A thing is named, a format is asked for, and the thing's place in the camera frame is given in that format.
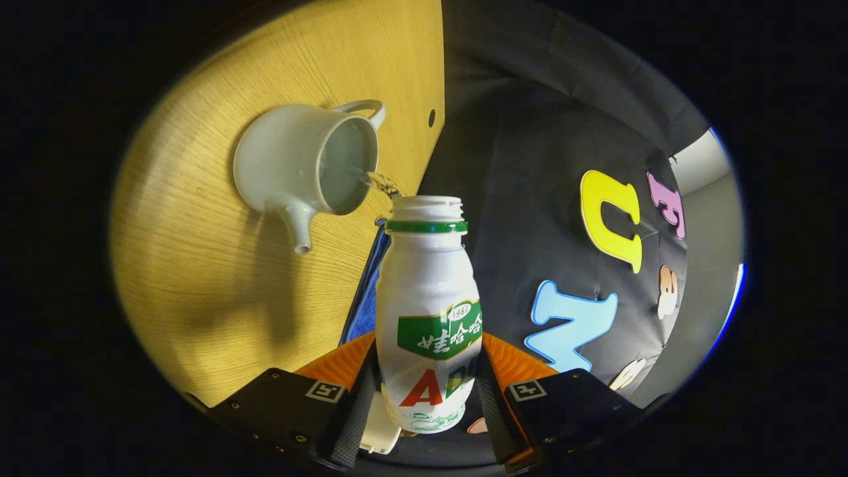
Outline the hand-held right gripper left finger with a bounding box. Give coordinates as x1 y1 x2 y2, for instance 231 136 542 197
199 331 382 472

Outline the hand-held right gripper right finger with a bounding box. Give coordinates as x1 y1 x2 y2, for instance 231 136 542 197
474 331 647 474

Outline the white plastic water bottle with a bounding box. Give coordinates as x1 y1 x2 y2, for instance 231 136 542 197
374 195 483 435

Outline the white ceramic teacup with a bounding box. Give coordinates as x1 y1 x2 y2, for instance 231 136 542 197
233 99 386 254

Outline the cream toaster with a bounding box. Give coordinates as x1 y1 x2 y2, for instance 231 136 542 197
360 391 402 455

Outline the blue folded towel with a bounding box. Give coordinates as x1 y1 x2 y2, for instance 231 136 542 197
339 222 392 346

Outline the black backdrop cloth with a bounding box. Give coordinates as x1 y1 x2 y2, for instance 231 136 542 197
371 0 713 468

